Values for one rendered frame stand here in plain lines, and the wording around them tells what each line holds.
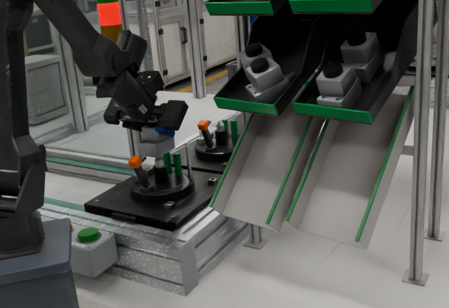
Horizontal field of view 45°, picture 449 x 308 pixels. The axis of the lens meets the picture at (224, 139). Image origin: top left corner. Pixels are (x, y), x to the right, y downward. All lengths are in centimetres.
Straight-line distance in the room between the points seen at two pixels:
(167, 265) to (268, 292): 19
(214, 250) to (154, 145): 24
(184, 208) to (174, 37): 553
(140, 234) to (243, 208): 20
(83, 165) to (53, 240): 65
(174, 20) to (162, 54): 47
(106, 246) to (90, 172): 44
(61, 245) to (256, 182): 37
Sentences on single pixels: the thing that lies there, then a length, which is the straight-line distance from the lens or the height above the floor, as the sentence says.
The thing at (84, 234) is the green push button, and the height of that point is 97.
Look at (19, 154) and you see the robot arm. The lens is 79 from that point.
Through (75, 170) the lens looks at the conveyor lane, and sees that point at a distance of 150.
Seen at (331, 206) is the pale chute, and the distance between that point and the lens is 93.
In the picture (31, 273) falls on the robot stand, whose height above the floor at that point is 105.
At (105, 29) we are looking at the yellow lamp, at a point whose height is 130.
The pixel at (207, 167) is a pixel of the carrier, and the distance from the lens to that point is 128.
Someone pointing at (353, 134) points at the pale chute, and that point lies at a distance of 98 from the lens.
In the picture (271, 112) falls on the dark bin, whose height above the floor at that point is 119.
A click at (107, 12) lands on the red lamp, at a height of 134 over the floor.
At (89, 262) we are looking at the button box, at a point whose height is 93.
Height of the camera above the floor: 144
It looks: 19 degrees down
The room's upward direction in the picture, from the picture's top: 5 degrees counter-clockwise
